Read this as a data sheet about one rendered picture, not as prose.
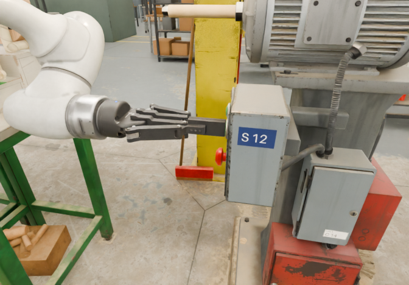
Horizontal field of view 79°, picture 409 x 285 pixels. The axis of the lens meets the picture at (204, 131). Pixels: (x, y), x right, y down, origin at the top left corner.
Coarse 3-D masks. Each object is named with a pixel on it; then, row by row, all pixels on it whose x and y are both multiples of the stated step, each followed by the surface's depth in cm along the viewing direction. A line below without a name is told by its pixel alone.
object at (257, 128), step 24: (240, 96) 47; (264, 96) 47; (240, 120) 41; (264, 120) 40; (288, 120) 39; (240, 144) 43; (264, 144) 42; (240, 168) 45; (264, 168) 44; (240, 192) 48; (264, 192) 47
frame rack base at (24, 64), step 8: (0, 48) 100; (0, 56) 90; (8, 56) 89; (16, 56) 89; (24, 56) 92; (32, 56) 96; (0, 64) 91; (8, 64) 91; (16, 64) 90; (24, 64) 93; (32, 64) 96; (8, 72) 92; (16, 72) 92; (24, 72) 93; (32, 72) 96; (24, 80) 93; (32, 80) 97
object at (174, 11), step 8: (168, 8) 66; (176, 8) 66; (184, 8) 65; (192, 8) 65; (200, 8) 65; (208, 8) 64; (216, 8) 64; (224, 8) 64; (232, 8) 63; (176, 16) 67; (184, 16) 67; (192, 16) 66; (200, 16) 66; (208, 16) 66; (216, 16) 65; (224, 16) 65; (232, 16) 64
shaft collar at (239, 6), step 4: (236, 4) 63; (240, 4) 63; (236, 8) 63; (240, 8) 62; (236, 12) 63; (240, 12) 63; (236, 16) 64; (240, 16) 63; (236, 20) 65; (240, 20) 65
